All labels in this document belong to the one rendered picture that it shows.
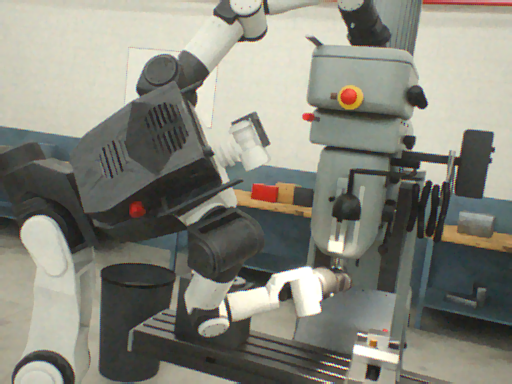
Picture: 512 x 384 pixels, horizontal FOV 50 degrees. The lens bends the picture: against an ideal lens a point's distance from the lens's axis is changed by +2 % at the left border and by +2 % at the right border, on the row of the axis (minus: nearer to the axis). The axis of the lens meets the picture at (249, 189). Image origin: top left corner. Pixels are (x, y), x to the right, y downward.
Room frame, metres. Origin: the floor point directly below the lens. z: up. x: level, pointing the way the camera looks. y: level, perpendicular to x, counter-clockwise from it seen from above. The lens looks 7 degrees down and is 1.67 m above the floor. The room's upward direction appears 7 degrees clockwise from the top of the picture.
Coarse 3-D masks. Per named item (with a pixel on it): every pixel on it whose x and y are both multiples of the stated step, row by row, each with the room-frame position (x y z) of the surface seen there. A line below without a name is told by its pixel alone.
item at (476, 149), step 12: (468, 132) 1.69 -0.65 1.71; (480, 132) 1.68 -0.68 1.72; (492, 132) 1.67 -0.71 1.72; (468, 144) 1.69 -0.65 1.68; (480, 144) 1.68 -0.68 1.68; (468, 156) 1.69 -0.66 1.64; (480, 156) 1.68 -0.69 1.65; (468, 168) 1.69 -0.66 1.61; (480, 168) 1.68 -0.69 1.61; (456, 180) 1.77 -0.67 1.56; (468, 180) 1.69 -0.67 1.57; (480, 180) 1.67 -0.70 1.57; (456, 192) 1.70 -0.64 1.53; (468, 192) 1.68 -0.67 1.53; (480, 192) 1.67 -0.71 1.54
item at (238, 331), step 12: (192, 276) 1.71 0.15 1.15; (180, 288) 1.70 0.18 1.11; (240, 288) 1.65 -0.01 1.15; (252, 288) 1.70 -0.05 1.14; (180, 300) 1.70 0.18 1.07; (180, 312) 1.70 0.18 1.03; (180, 324) 1.69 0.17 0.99; (240, 324) 1.64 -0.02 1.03; (192, 336) 1.67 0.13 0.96; (204, 336) 1.66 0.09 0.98; (216, 336) 1.64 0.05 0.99; (228, 336) 1.62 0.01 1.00; (240, 336) 1.66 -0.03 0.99; (228, 348) 1.62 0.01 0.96
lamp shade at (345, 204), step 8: (336, 200) 1.35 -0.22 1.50; (344, 200) 1.33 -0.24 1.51; (352, 200) 1.33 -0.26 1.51; (336, 208) 1.34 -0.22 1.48; (344, 208) 1.32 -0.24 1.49; (352, 208) 1.32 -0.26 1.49; (360, 208) 1.34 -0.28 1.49; (336, 216) 1.33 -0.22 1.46; (344, 216) 1.32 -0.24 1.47; (352, 216) 1.32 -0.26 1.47
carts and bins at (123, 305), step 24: (120, 264) 3.52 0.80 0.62; (144, 264) 3.58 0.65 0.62; (120, 288) 3.13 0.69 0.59; (144, 288) 3.13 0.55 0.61; (168, 288) 3.26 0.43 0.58; (120, 312) 3.13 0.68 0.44; (144, 312) 3.15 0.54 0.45; (120, 336) 3.14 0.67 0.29; (120, 360) 3.15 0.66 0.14; (144, 360) 3.19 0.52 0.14
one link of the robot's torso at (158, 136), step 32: (160, 96) 1.15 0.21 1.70; (96, 128) 1.18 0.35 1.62; (128, 128) 1.14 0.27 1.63; (160, 128) 1.12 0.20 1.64; (192, 128) 1.10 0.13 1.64; (96, 160) 1.15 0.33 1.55; (128, 160) 1.11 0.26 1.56; (160, 160) 1.08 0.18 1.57; (192, 160) 1.06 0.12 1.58; (224, 160) 1.27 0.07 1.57; (96, 192) 1.12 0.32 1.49; (128, 192) 1.08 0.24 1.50; (160, 192) 1.12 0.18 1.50; (192, 192) 1.16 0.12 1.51; (224, 192) 1.19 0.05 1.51; (96, 224) 1.17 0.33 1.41; (128, 224) 1.16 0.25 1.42; (160, 224) 1.19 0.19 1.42
